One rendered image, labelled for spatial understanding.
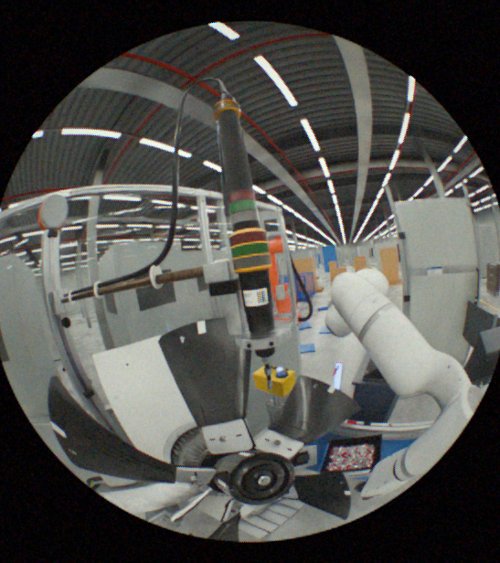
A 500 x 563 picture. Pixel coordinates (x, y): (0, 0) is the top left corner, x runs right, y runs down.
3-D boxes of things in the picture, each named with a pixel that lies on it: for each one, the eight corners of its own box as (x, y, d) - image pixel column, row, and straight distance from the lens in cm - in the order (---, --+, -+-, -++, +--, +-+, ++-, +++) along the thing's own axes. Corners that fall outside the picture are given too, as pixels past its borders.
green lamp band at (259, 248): (228, 259, 19) (226, 247, 19) (236, 260, 23) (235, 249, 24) (269, 251, 19) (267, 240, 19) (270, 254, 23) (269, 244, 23)
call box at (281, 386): (255, 389, 89) (252, 373, 83) (269, 379, 95) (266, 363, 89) (283, 400, 81) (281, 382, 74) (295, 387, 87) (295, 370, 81)
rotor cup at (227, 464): (228, 501, 47) (260, 520, 36) (183, 462, 41) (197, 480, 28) (274, 467, 48) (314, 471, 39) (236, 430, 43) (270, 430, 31)
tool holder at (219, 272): (211, 352, 21) (194, 265, 19) (228, 331, 27) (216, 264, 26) (293, 345, 19) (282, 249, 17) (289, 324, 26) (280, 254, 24)
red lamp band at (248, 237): (226, 247, 19) (224, 235, 20) (235, 249, 24) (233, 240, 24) (267, 239, 19) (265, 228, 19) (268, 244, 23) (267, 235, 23)
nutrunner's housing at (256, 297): (248, 363, 22) (210, 89, 40) (252, 348, 26) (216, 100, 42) (281, 360, 22) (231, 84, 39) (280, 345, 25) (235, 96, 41)
